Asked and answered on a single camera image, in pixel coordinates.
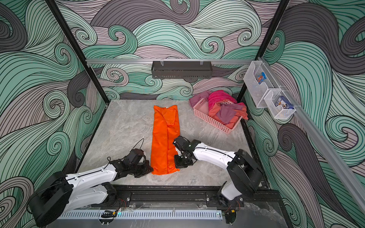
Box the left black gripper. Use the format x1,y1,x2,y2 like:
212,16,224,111
129,161,155,178

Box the orange t-shirt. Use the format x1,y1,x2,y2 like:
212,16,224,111
151,105,180,175

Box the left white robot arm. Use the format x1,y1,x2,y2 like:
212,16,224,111
28,149,154,227

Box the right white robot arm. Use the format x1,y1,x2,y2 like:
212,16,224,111
173,136,263,207

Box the pink perforated plastic basket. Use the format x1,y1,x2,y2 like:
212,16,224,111
193,98,242,134

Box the coral salmon t-shirt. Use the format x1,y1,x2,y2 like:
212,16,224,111
208,103,248,129

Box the mauve purple t-shirt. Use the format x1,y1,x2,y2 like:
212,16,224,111
189,90,212,108
215,103,248,124

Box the magenta pink t-shirt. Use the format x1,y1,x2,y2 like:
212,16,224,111
208,90,237,111

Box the clear plastic bin lower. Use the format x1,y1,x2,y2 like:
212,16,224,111
264,89,296,120

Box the clear plastic bin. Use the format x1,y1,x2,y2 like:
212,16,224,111
244,61,277,108
264,89,296,120

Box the clear plastic bin upper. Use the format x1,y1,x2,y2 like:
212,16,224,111
244,61,277,108

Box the red blue small item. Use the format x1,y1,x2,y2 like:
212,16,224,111
256,72,267,85

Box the blue white small box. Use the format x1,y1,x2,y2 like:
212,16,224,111
275,96,294,109

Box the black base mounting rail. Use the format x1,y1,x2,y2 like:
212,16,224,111
102,185,284,210

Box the black perforated wall tray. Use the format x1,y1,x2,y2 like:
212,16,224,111
151,61,213,80

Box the aluminium right wall rail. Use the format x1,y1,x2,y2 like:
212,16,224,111
258,56,365,214

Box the black corner frame post right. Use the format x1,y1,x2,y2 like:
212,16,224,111
236,0,291,100

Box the black corner frame post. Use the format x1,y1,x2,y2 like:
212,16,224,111
236,0,291,100
45,0,110,105

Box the black corner frame post left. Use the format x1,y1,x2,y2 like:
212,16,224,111
45,0,110,105

